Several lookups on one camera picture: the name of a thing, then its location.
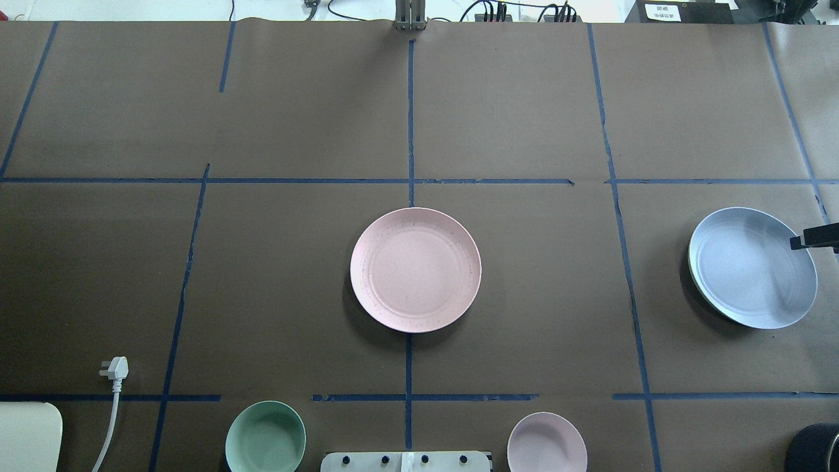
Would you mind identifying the green bowl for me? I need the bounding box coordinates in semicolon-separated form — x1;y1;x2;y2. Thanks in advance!
225;401;307;471

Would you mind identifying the pink bowl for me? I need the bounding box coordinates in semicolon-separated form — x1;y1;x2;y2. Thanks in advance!
507;412;588;471

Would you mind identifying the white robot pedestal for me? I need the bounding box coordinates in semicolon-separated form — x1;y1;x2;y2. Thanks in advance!
320;450;494;471

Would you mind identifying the white toaster power cord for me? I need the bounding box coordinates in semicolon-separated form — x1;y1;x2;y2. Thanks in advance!
90;356;129;472

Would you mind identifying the cream toaster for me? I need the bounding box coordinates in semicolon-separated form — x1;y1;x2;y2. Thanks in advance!
1;401;63;471

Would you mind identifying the blue plate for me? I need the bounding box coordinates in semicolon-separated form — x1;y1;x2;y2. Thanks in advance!
688;207;819;330

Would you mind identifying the dark blue saucepan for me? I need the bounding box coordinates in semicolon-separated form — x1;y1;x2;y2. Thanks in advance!
784;422;838;471

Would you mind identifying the pink plate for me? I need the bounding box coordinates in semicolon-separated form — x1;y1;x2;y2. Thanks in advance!
349;207;482;334

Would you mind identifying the metal camera mount clamp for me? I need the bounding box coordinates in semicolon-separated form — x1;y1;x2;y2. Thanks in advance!
393;0;427;31

